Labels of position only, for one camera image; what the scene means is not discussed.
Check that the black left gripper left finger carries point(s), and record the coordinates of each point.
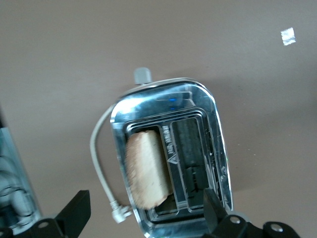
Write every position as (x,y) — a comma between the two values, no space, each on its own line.
(71,218)

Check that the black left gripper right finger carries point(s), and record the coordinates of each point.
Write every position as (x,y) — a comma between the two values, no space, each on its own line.
(223,228)

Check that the sliced bread with brown crust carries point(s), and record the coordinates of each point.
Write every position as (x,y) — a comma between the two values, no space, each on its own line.
(148,168)

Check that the cream and chrome toaster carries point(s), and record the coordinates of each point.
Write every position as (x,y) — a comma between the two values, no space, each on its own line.
(198,104)

